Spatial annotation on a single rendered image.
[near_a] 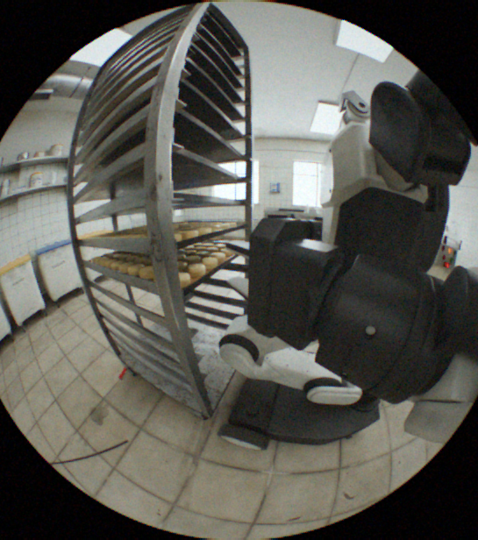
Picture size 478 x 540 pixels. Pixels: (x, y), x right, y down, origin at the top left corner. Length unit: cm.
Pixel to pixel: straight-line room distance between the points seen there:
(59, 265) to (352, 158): 248
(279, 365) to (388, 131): 61
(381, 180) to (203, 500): 104
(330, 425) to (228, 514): 56
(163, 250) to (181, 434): 80
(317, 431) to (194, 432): 51
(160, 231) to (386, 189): 35
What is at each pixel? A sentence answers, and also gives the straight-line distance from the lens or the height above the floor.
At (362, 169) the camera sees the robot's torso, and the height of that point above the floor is 91.
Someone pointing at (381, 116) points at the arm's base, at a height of 97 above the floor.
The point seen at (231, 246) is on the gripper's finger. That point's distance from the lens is 18.
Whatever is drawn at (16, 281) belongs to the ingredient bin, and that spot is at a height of 55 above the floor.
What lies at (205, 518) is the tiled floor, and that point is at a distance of 90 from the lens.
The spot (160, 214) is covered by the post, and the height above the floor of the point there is 84.
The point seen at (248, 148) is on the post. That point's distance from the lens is 68.
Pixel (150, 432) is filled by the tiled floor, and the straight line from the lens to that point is 93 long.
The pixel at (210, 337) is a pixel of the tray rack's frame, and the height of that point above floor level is 15.
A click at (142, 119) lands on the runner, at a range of 38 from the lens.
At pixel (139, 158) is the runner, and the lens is 34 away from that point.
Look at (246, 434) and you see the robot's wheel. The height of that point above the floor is 20.
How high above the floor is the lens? 83
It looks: 21 degrees down
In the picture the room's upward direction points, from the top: straight up
